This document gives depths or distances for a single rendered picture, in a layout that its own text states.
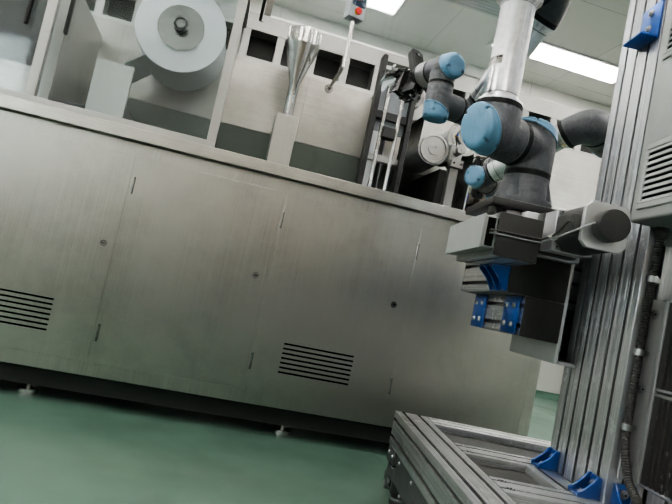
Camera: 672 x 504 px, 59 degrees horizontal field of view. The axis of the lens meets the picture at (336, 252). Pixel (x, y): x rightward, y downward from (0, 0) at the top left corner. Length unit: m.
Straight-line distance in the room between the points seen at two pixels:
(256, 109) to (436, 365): 1.34
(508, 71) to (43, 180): 1.41
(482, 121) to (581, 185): 1.73
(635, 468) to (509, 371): 1.05
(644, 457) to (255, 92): 2.06
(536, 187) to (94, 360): 1.41
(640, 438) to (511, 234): 0.45
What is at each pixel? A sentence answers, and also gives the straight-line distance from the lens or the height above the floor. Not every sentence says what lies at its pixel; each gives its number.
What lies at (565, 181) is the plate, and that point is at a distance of 3.13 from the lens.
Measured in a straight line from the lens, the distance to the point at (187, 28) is 2.21.
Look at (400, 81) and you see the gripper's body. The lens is 1.93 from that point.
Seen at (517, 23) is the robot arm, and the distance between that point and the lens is 1.62.
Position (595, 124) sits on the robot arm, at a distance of 2.03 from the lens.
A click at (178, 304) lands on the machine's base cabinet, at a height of 0.38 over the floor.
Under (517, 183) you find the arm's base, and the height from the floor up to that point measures 0.87.
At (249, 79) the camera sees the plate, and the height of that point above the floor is 1.35.
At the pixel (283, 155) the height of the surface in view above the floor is 1.01.
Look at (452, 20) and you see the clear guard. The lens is 2.89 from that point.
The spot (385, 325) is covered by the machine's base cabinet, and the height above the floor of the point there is 0.44.
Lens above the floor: 0.50
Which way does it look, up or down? 4 degrees up
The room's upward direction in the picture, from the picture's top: 12 degrees clockwise
